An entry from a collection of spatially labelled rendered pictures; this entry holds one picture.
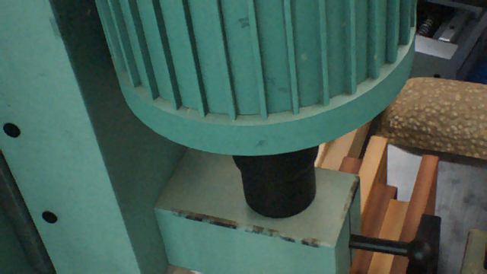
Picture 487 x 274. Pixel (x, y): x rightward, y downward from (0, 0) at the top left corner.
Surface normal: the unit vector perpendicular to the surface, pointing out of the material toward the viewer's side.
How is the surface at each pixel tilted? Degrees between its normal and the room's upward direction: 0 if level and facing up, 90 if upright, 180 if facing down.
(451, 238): 0
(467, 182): 0
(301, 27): 90
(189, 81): 90
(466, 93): 3
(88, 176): 90
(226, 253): 90
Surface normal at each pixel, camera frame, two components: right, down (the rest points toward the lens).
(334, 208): -0.11, -0.71
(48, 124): -0.34, 0.68
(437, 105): -0.28, -0.40
